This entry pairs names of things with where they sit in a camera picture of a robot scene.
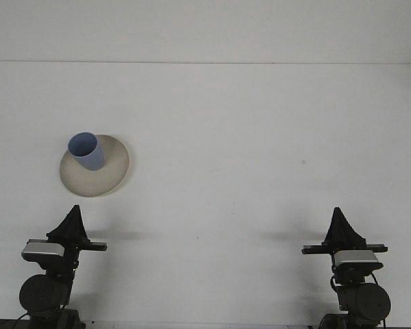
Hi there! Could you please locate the pale blue cup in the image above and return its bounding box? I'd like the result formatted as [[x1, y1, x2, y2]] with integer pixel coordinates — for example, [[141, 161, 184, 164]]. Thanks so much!
[[67, 132, 106, 172]]

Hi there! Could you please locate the pale round plate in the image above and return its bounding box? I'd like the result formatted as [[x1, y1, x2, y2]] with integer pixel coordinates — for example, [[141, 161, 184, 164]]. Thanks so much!
[[59, 134, 131, 198]]

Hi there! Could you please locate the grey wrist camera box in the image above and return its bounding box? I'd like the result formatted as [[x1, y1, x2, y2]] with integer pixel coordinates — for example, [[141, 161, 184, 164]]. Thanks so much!
[[332, 249, 385, 271], [21, 241, 64, 264]]

